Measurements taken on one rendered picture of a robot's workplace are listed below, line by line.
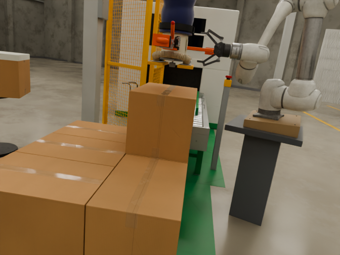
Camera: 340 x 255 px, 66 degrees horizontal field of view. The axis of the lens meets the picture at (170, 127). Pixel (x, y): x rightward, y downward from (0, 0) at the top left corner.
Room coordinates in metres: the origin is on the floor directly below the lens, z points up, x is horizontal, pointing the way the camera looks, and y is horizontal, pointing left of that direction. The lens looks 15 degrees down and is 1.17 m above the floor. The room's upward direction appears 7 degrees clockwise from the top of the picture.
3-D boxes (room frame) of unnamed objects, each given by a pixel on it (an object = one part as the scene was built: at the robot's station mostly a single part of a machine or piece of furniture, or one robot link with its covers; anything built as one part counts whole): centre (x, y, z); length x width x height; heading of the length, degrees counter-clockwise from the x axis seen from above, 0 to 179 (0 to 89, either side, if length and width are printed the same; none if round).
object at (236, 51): (1.54, -0.31, 1.23); 0.09 x 0.06 x 0.09; 175
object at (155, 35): (1.23, 0.08, 1.23); 0.08 x 0.07 x 0.05; 176
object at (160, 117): (1.82, 0.04, 0.74); 0.60 x 0.40 x 0.40; 175
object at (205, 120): (3.34, -0.41, 0.50); 2.31 x 0.05 x 0.19; 175
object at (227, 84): (2.73, -0.54, 0.50); 0.07 x 0.07 x 1.00; 85
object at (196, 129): (2.20, 0.01, 0.58); 0.70 x 0.03 x 0.06; 85
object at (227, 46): (1.55, -0.24, 1.23); 0.09 x 0.07 x 0.08; 85
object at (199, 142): (2.19, 0.01, 0.48); 0.70 x 0.03 x 0.15; 85
